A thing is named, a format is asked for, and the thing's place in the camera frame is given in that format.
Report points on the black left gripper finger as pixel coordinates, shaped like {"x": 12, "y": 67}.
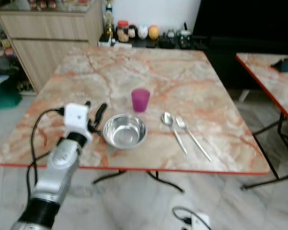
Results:
{"x": 102, "y": 112}
{"x": 88, "y": 103}

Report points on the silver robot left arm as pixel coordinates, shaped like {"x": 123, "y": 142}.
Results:
{"x": 62, "y": 165}

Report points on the stainless steel bowl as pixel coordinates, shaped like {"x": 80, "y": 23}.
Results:
{"x": 125, "y": 132}

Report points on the purple plastic cup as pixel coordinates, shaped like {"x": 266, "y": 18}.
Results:
{"x": 140, "y": 100}

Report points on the large marble pattern folding table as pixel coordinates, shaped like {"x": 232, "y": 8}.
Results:
{"x": 115, "y": 72}

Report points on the light wooden cabinet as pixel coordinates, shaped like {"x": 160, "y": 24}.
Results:
{"x": 48, "y": 52}

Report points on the steel spoon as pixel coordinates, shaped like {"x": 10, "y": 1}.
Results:
{"x": 167, "y": 119}

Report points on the jar with red lid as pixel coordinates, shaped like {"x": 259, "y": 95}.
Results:
{"x": 123, "y": 32}

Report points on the steel fork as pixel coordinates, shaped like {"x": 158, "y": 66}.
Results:
{"x": 181, "y": 122}

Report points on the green basket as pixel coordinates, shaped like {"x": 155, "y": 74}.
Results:
{"x": 4, "y": 98}

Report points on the tall gold trophy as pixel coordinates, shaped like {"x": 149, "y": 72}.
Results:
{"x": 109, "y": 19}

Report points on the white pig figurine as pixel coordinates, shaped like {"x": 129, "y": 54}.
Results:
{"x": 142, "y": 32}

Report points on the orange round figurine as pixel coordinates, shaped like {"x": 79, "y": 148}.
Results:
{"x": 153, "y": 32}

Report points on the small dark ornament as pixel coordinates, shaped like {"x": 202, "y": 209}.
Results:
{"x": 185, "y": 37}
{"x": 171, "y": 36}

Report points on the display shelf with ornaments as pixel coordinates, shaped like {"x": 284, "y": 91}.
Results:
{"x": 0, "y": 45}

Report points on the white power strip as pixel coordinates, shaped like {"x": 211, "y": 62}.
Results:
{"x": 200, "y": 222}

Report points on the marble table with black box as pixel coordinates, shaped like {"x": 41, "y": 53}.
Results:
{"x": 271, "y": 86}

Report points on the black television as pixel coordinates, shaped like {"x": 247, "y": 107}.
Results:
{"x": 245, "y": 17}

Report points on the small black box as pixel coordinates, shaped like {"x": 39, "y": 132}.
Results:
{"x": 285, "y": 65}

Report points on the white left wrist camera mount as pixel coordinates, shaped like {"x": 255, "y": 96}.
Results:
{"x": 78, "y": 120}

